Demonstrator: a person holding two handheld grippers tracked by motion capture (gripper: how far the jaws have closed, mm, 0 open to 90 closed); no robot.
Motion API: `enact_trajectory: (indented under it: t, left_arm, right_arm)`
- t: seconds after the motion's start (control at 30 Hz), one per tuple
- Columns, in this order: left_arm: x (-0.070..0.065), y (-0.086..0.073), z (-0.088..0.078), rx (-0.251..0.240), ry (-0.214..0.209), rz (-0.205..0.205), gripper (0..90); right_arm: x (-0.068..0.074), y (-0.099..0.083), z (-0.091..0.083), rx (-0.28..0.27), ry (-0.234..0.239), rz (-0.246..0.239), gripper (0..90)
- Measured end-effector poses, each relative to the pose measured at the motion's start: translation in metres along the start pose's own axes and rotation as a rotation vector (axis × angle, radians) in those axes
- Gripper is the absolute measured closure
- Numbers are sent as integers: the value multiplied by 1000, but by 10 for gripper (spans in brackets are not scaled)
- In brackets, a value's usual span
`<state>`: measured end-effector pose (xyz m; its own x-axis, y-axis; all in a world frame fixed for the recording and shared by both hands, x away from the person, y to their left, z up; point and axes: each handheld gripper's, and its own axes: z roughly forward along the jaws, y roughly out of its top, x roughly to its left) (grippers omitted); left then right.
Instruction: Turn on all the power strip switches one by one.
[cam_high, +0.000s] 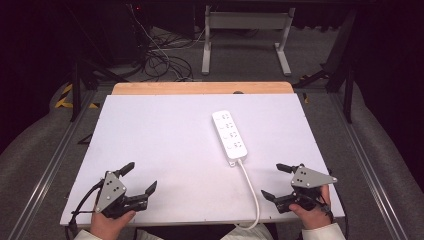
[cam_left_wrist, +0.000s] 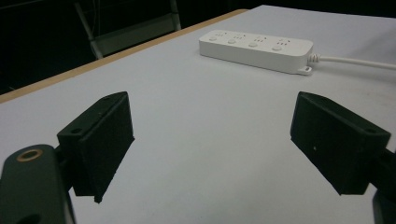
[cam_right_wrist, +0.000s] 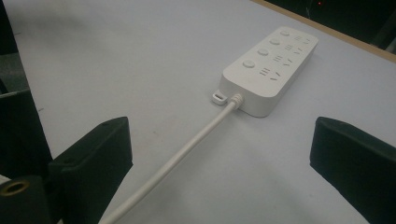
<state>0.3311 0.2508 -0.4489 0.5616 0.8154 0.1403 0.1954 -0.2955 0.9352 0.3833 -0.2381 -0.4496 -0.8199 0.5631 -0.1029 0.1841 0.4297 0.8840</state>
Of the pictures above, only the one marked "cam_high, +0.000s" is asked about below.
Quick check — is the wooden table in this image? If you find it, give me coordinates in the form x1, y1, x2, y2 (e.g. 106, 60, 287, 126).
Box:
111, 81, 295, 96

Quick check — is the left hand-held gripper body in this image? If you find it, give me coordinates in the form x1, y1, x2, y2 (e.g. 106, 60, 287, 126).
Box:
94, 170, 149, 220

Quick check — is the aluminium floor rail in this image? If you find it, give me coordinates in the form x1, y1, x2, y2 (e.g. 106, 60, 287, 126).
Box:
328, 92, 409, 240
7, 89, 98, 240

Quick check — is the white power strip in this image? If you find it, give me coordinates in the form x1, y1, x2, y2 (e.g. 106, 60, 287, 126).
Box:
211, 109, 249, 168

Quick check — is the tangle of black floor cables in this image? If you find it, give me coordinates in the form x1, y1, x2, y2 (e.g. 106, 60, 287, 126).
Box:
141, 28, 195, 83

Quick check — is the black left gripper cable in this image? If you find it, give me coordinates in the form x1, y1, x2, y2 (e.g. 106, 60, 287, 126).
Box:
67, 179, 105, 236

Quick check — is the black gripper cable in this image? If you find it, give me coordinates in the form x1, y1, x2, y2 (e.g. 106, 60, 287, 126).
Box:
313, 194, 336, 224
67, 179, 105, 236

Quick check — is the person's left hand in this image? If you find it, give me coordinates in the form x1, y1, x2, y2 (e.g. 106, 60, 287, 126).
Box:
89, 209, 137, 240

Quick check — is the person's right hand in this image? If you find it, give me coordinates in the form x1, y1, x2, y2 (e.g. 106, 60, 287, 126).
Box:
288, 184, 333, 231

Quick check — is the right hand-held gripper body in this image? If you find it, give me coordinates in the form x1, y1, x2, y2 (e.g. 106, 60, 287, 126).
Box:
274, 163, 338, 215

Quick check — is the black metal stand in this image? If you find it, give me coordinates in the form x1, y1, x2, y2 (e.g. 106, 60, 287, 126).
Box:
68, 56, 131, 123
293, 9, 359, 125

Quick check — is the person's white clothing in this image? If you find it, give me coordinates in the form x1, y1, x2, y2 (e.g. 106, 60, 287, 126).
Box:
134, 223, 276, 240

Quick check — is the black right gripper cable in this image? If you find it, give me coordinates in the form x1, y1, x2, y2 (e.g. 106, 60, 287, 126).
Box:
313, 194, 336, 224

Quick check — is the white metal stand frame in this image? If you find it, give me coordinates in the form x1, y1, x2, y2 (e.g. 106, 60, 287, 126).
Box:
200, 4, 297, 77

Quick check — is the yellow black hazard tape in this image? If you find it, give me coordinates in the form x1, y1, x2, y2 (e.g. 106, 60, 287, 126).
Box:
54, 82, 101, 110

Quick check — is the white power strip cable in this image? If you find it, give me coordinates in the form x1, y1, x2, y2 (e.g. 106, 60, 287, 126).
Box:
233, 158, 261, 231

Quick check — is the white floor cable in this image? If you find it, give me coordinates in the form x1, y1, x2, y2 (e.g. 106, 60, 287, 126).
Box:
128, 3, 207, 82

